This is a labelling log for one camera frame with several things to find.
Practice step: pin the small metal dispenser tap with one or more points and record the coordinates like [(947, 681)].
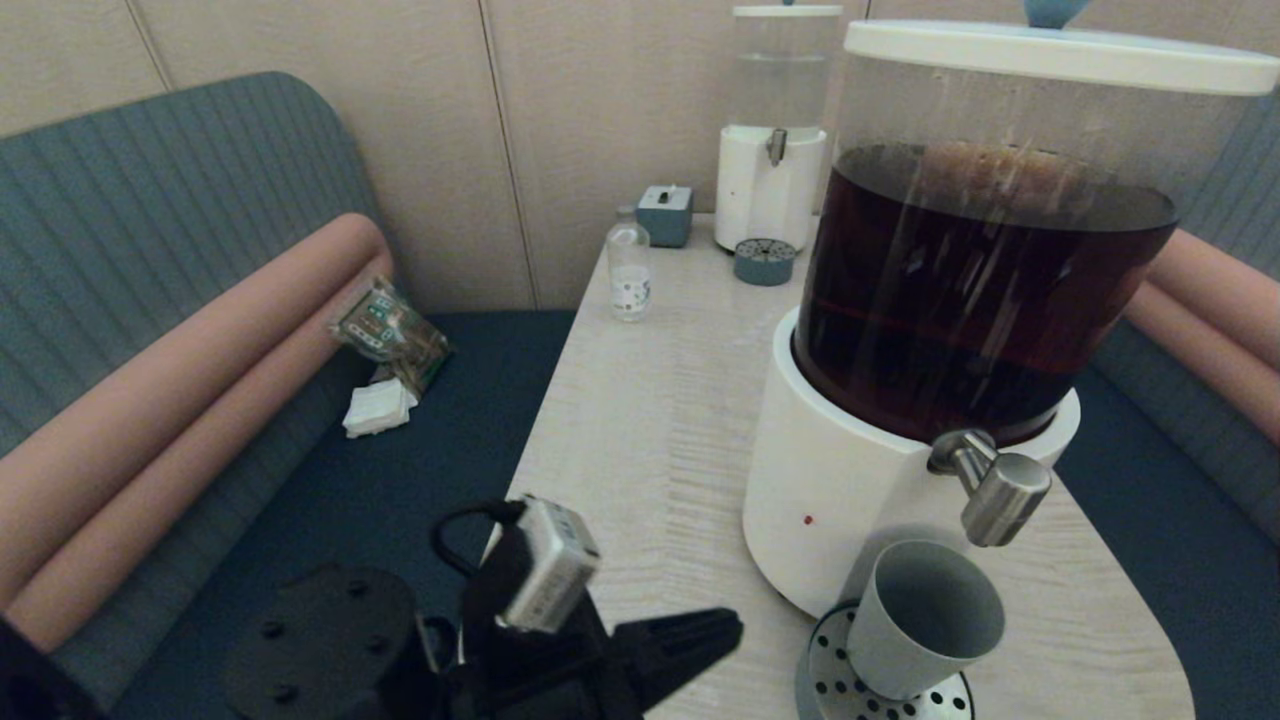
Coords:
[(776, 147)]

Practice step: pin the wide white lid blue knob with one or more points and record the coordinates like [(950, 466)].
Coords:
[(1050, 55)]

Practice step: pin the pink cylindrical bolster cushion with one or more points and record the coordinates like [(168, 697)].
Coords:
[(150, 520), (200, 370), (1200, 350), (1230, 290)]

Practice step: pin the large dispenser with dark tea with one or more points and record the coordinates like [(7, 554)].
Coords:
[(850, 470)]

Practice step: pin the small grey box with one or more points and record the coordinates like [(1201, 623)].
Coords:
[(664, 218)]

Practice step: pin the small white water dispenser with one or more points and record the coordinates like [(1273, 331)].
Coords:
[(760, 200)]

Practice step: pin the small white dispenser lid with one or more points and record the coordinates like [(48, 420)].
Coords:
[(788, 11)]

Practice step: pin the teal upholstered bench sofa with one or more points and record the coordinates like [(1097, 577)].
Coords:
[(1180, 560), (120, 220)]

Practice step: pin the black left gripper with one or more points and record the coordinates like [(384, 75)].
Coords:
[(540, 680)]

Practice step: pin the green snack package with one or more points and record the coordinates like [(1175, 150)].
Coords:
[(390, 335)]

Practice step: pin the clear plastic bottle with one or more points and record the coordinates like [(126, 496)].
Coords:
[(630, 280)]

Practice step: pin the grey plastic cup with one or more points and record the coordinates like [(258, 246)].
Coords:
[(920, 620)]

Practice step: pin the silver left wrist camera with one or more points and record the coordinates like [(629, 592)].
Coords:
[(550, 570)]

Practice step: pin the small grey drip tray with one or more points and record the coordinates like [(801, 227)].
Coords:
[(764, 266)]

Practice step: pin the white folded napkins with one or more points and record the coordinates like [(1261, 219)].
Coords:
[(380, 410)]

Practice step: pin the large perforated metal drip tray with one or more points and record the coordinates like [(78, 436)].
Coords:
[(830, 680)]

